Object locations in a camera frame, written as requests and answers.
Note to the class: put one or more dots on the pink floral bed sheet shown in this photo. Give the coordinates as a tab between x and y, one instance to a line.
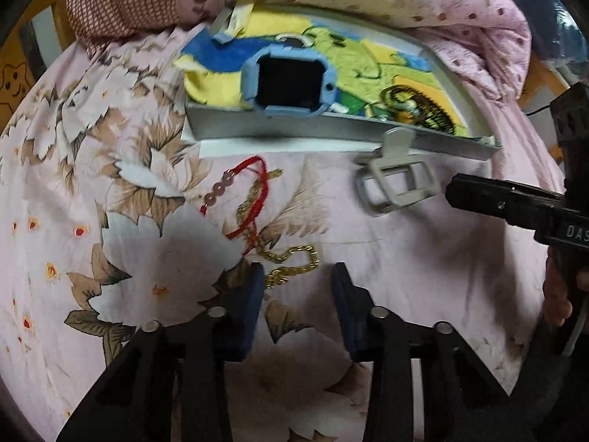
101	185

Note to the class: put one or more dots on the grey plastic clasp buckle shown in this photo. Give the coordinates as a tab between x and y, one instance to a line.
391	177

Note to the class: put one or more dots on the blue clothes in plastic bag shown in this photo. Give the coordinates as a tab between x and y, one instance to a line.
556	39

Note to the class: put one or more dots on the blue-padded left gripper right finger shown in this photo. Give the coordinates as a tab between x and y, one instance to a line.
462	400

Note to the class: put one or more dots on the grey shallow tray box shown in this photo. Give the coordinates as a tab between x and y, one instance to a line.
213	123

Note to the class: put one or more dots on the light blue smart watch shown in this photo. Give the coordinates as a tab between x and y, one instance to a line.
285	75

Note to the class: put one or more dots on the pink dotted rolled quilt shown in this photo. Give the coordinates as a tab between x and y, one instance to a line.
485	42

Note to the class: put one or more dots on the wooden bed rail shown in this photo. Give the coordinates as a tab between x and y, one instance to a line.
21	60

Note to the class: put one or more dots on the person's right hand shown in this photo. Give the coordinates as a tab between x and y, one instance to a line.
556	306

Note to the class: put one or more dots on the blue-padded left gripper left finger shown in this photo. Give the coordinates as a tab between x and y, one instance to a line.
181	367

